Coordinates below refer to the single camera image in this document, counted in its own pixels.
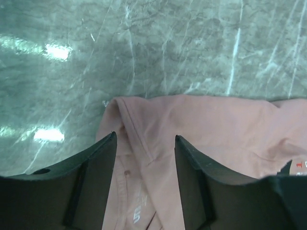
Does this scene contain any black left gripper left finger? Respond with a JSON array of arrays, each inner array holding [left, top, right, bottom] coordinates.
[[0, 132, 117, 230]]

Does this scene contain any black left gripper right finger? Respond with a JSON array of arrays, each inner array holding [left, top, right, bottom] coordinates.
[[175, 136, 307, 230]]

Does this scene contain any pink printed t-shirt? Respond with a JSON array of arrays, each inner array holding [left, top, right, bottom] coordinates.
[[96, 95, 307, 230]]

